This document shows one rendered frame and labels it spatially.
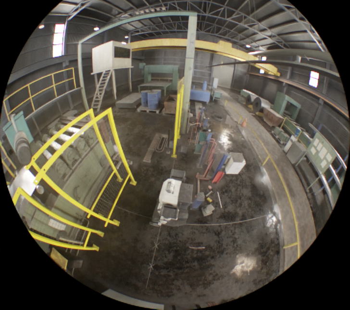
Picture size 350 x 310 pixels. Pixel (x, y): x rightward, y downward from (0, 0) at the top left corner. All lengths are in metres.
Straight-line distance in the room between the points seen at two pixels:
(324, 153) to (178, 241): 5.86
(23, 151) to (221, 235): 2.90
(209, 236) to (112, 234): 1.91
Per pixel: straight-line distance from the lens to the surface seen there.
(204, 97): 8.06
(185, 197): 1.02
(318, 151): 5.98
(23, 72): 10.52
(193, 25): 3.68
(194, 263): 2.45
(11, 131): 1.75
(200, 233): 2.39
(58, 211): 2.53
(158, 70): 11.83
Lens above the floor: 2.31
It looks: 35 degrees down
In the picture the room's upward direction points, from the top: 4 degrees clockwise
